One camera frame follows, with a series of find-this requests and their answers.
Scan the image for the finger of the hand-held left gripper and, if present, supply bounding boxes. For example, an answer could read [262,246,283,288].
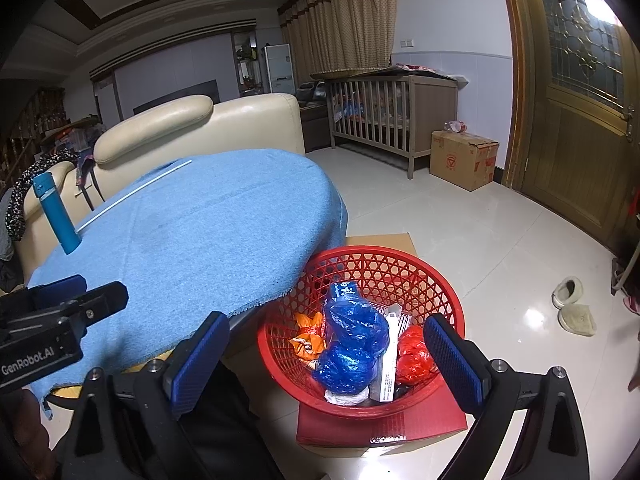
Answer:
[64,281,130,337]
[29,274,89,307]

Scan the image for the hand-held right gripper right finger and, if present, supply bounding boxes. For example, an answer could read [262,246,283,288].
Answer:
[423,313,589,480]

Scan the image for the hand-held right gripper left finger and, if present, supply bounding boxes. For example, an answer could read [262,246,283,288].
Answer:
[60,311,231,480]

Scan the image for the red plastic bag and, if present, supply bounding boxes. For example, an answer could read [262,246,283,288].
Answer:
[396,325,436,387]

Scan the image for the purple and white box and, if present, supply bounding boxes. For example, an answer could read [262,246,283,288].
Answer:
[370,310,413,403]

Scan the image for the blue plastic bag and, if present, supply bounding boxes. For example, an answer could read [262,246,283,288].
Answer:
[312,295,391,395]

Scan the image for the orange snack wrapper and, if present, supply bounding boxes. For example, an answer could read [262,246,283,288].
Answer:
[289,310,328,361]

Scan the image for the white tissue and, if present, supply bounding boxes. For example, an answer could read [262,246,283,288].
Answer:
[325,389,371,407]

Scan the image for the red plastic basket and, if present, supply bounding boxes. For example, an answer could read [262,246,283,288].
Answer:
[257,246,465,420]

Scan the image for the blue toothpaste box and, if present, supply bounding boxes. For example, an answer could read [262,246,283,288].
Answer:
[329,281,362,306]

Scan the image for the person's left hand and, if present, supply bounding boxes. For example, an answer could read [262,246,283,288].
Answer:
[0,387,58,480]

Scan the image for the teal bottle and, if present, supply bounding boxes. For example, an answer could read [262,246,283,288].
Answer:
[31,171,81,255]

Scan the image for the dark grey garments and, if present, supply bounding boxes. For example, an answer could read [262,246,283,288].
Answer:
[0,195,21,261]

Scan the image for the person's dark pants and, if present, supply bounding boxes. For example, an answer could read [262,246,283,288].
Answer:
[185,360,283,480]

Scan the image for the black patterned garment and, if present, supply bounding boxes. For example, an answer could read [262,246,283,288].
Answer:
[4,152,76,241]

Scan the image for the thin white rod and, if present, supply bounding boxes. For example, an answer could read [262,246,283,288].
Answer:
[75,159,193,233]

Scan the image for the blue tablecloth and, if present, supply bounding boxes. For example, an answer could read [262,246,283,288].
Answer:
[27,149,349,418]

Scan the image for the flat red box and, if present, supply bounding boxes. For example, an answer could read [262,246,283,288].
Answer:
[296,400,468,446]

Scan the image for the flat cardboard sheet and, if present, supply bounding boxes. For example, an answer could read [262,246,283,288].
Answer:
[345,232,418,261]

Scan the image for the cardboard box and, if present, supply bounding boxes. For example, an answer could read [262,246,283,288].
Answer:
[429,130,501,192]

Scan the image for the black television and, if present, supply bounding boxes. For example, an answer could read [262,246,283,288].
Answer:
[132,79,221,116]

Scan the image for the cream leather sofa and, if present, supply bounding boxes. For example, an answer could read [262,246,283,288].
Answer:
[15,92,307,276]

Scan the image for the wooden crib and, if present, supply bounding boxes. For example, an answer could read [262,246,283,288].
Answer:
[310,72,461,181]

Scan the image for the wooden door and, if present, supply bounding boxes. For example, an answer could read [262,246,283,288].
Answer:
[495,0,640,261]

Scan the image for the dark low cabinet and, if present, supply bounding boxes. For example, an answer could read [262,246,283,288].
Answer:
[297,85,333,153]

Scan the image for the glass display cabinet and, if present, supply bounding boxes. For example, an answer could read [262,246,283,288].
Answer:
[231,30,265,97]

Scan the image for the white standing air conditioner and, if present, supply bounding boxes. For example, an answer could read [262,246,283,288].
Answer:
[263,44,297,95]

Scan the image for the beige curtain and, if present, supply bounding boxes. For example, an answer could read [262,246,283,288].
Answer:
[277,0,401,81]

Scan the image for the dark strapped bag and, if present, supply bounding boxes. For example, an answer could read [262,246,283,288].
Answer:
[75,152,106,211]

